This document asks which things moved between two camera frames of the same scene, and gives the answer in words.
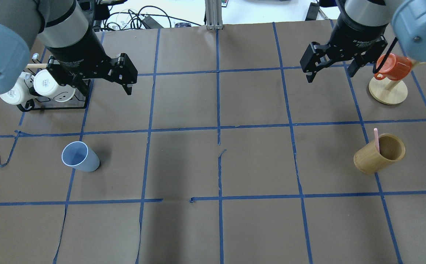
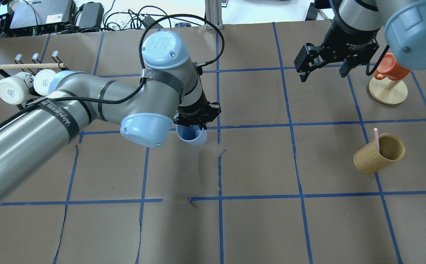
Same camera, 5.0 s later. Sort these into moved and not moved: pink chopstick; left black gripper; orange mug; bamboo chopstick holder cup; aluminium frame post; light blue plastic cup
Moved: light blue plastic cup; left black gripper
Not moved: pink chopstick; bamboo chopstick holder cup; orange mug; aluminium frame post
